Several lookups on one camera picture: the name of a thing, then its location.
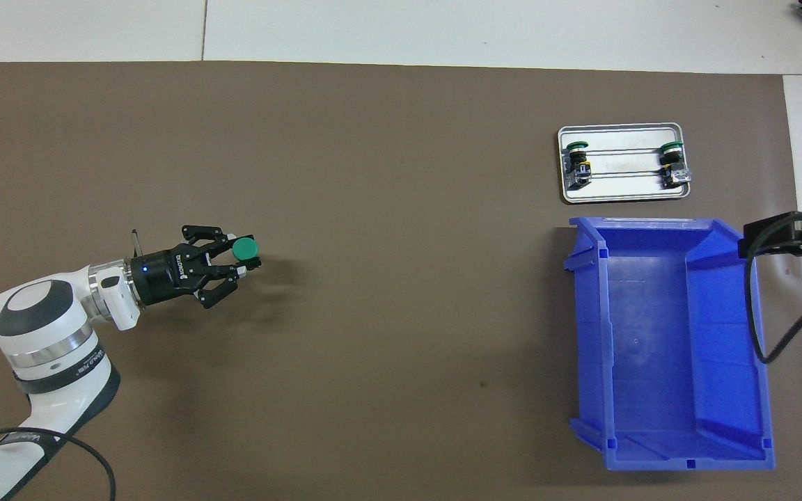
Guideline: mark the blue plastic storage bin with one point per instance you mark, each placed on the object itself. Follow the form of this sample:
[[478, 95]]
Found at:
[[651, 348]]

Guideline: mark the green push button switch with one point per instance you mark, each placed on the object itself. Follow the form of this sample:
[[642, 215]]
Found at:
[[578, 170], [245, 248], [672, 163]]

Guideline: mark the silver metal tray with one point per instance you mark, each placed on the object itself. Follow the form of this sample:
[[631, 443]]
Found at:
[[624, 139]]

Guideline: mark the brown table mat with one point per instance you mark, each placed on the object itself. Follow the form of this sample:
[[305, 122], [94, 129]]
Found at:
[[373, 174]]

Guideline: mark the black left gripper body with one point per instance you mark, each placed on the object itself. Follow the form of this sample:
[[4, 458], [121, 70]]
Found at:
[[161, 278]]

